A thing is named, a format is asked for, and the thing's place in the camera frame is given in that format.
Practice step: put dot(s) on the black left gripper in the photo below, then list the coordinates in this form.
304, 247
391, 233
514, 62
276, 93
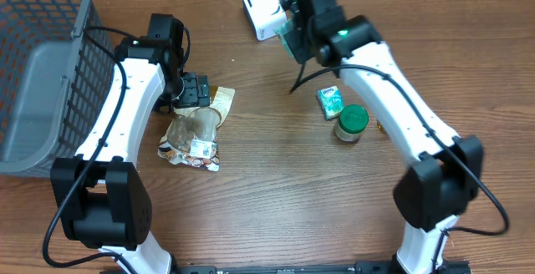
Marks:
189, 95

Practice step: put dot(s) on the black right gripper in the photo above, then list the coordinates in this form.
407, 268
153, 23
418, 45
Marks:
297, 45

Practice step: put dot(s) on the mint green tissue pack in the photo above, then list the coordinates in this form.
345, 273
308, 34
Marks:
289, 36

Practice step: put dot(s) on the brown white snack bag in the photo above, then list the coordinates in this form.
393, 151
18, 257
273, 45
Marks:
191, 138

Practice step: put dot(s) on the teal white tissue pack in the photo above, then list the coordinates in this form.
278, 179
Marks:
331, 102

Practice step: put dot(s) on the green white can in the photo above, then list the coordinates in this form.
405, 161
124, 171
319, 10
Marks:
351, 123

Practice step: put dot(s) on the yellow drink bottle grey cap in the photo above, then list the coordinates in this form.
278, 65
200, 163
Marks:
380, 127

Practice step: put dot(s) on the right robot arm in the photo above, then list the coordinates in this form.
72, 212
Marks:
443, 170

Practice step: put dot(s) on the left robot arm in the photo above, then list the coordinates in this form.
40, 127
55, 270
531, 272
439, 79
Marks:
104, 210

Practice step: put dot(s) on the white barcode scanner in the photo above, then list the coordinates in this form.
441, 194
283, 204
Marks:
265, 16

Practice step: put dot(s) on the dark grey plastic basket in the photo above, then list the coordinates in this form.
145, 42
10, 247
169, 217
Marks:
55, 77

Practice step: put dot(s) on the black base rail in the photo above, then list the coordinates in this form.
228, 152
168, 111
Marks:
284, 269

